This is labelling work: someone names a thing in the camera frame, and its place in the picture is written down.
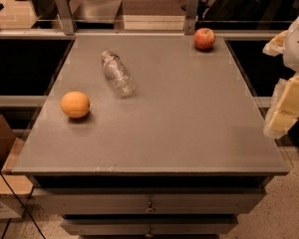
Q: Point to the upper drawer knob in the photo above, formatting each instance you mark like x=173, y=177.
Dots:
x=150, y=208

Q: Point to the orange fruit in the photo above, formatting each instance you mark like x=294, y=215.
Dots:
x=75, y=105

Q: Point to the drawer knob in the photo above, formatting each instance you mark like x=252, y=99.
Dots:
x=150, y=208
x=149, y=234

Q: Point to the lower drawer knob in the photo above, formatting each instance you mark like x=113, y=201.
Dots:
x=149, y=234

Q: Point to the red apple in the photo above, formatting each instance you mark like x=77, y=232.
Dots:
x=203, y=39

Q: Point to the clear plastic water bottle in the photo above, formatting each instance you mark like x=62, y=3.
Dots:
x=117, y=73

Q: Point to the grey drawer cabinet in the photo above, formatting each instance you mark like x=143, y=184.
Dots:
x=189, y=139

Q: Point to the metal bracket post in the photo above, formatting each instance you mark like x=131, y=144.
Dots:
x=65, y=16
x=190, y=16

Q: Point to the left metal bracket post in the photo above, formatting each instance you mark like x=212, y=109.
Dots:
x=65, y=16

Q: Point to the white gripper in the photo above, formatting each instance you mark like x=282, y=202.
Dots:
x=283, y=110

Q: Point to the right metal bracket post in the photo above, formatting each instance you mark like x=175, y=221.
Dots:
x=190, y=16

